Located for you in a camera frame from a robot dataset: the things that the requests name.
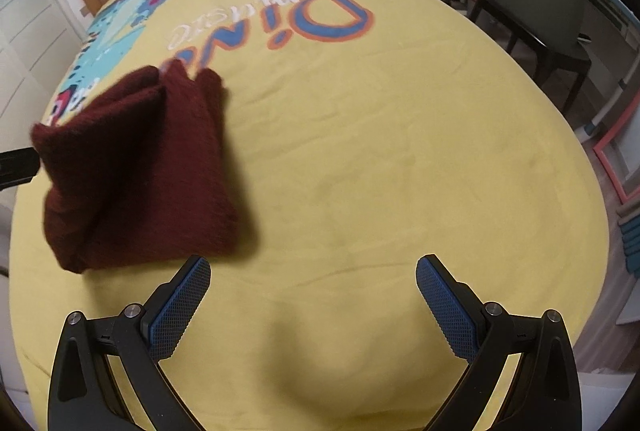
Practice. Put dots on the maroon knit sweater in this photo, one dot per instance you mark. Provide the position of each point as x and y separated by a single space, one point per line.
150 161

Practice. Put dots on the pink frame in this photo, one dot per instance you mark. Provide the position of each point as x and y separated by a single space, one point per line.
607 156

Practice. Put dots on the yellow printed blanket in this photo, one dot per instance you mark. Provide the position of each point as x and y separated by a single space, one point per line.
375 136

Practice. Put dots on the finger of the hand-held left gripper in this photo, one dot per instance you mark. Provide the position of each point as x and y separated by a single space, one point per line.
17 168

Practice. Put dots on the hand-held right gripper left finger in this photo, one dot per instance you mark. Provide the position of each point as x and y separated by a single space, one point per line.
181 306

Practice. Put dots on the white wardrobe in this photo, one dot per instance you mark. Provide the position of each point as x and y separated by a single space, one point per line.
30 61

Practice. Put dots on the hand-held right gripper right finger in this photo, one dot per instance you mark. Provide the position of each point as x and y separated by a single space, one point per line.
445 306

